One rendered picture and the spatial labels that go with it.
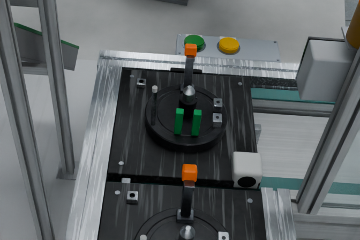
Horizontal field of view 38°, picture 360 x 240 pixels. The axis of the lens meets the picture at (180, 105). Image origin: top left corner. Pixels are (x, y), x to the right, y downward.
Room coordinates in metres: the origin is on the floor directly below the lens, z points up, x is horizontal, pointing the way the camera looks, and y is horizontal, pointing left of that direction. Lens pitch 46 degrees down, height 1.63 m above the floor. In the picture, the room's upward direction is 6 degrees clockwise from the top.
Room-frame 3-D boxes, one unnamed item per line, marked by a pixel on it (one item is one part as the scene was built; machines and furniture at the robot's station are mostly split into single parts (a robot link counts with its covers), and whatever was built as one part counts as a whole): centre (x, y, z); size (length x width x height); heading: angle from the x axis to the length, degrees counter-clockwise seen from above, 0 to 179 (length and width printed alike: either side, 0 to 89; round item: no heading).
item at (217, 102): (0.62, -0.06, 1.00); 0.02 x 0.01 x 0.02; 3
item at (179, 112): (0.55, 0.00, 1.01); 0.01 x 0.01 x 0.05; 3
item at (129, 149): (0.60, -0.01, 0.96); 0.24 x 0.24 x 0.02; 3
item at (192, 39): (0.81, -0.01, 0.96); 0.04 x 0.04 x 0.02
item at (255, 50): (0.82, -0.08, 0.93); 0.21 x 0.07 x 0.06; 93
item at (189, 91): (0.60, -0.01, 1.04); 0.02 x 0.02 x 0.03
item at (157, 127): (0.60, -0.01, 0.98); 0.14 x 0.14 x 0.02
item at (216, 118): (0.58, -0.06, 1.00); 0.02 x 0.01 x 0.02; 3
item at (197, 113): (0.56, -0.03, 1.01); 0.01 x 0.01 x 0.05; 3
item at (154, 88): (0.57, 0.04, 1.03); 0.01 x 0.01 x 0.08
